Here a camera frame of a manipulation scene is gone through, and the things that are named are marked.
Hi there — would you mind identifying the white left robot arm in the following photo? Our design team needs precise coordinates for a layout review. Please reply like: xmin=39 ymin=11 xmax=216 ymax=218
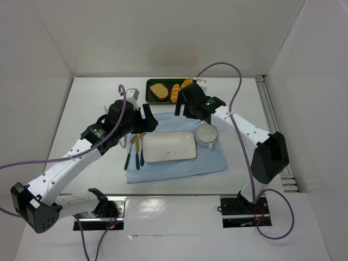
xmin=10 ymin=100 xmax=158 ymax=233

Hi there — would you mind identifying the orange bagel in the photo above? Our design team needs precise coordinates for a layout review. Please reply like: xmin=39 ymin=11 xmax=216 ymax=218
xmin=181 ymin=78 xmax=194 ymax=89

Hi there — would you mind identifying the gold fork green handle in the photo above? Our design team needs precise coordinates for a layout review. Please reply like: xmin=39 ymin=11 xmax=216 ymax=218
xmin=124 ymin=135 xmax=135 ymax=170

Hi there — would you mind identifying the dark green serving tray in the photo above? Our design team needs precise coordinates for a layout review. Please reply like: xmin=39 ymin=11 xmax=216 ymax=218
xmin=145 ymin=78 xmax=187 ymax=104

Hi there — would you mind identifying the gold spoon green handle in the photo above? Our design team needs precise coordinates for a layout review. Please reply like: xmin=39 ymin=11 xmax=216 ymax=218
xmin=139 ymin=133 xmax=146 ymax=166

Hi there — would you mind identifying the small yellow bread roll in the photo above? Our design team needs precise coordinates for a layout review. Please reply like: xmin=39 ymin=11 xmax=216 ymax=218
xmin=170 ymin=84 xmax=181 ymax=103

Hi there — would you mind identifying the white rectangular plate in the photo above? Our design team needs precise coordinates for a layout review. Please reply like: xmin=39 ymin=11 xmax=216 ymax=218
xmin=143 ymin=130 xmax=197 ymax=163

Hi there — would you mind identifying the white bowl with handles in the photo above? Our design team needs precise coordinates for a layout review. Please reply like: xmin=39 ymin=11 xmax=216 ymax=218
xmin=195 ymin=123 xmax=218 ymax=150

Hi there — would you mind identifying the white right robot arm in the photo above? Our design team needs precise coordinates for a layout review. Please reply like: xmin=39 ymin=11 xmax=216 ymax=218
xmin=175 ymin=82 xmax=289 ymax=209

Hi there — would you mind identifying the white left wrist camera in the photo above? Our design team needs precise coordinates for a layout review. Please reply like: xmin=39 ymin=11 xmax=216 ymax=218
xmin=126 ymin=88 xmax=140 ymax=107

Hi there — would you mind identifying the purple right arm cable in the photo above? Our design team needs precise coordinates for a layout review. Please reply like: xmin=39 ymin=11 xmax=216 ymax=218
xmin=195 ymin=62 xmax=295 ymax=240

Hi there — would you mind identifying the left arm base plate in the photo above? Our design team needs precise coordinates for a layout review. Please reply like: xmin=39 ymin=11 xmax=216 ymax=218
xmin=77 ymin=196 xmax=126 ymax=231

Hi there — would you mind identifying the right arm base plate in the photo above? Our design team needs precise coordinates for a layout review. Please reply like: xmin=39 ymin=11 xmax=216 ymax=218
xmin=216 ymin=196 xmax=272 ymax=228

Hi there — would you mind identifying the gold knife green handle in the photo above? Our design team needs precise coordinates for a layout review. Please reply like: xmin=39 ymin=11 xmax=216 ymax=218
xmin=135 ymin=134 xmax=140 ymax=170

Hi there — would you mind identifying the brown bread slice left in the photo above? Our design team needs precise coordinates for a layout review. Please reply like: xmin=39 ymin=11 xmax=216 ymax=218
xmin=150 ymin=83 xmax=169 ymax=101

